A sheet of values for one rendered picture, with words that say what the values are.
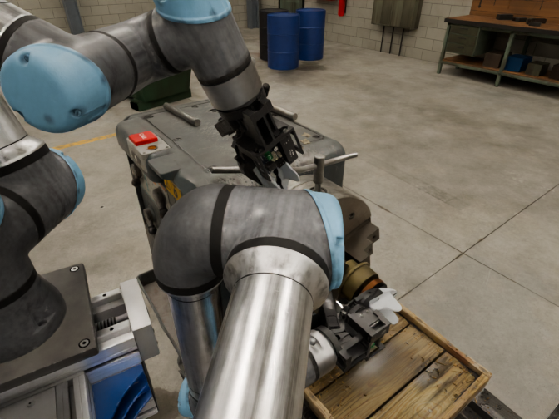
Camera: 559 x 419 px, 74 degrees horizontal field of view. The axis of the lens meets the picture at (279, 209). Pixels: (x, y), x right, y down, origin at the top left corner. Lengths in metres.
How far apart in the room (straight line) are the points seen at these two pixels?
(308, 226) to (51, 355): 0.45
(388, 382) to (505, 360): 1.41
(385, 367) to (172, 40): 0.79
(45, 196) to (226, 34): 0.39
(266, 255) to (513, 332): 2.15
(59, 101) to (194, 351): 0.39
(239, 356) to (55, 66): 0.28
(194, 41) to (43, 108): 0.18
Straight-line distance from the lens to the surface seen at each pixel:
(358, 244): 0.87
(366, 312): 0.74
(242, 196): 0.43
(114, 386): 0.79
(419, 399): 0.93
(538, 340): 2.47
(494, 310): 2.51
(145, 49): 0.49
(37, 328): 0.70
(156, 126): 1.16
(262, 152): 0.52
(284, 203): 0.41
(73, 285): 0.79
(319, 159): 0.77
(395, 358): 0.97
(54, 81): 0.38
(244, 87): 0.49
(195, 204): 0.43
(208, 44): 0.46
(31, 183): 0.69
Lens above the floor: 1.66
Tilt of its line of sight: 34 degrees down
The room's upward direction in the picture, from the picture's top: straight up
